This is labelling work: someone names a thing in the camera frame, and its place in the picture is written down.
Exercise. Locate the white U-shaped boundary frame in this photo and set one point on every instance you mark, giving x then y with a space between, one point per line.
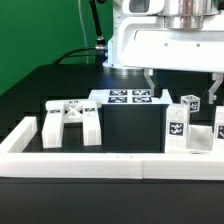
15 162

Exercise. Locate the white marker sheet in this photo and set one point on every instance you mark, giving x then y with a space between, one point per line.
129 96

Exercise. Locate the small white marker cube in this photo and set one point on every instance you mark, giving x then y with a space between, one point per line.
193 101

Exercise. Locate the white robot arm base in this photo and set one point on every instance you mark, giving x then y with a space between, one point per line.
112 63

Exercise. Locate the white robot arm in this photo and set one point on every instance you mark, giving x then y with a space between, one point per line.
183 35

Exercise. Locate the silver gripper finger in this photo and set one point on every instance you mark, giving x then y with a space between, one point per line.
218 79
152 81

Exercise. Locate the white chair seat piece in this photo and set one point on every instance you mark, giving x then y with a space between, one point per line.
196 139

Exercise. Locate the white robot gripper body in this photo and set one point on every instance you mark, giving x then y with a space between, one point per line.
172 34

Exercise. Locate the white chair back piece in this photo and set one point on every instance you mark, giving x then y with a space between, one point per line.
61 112

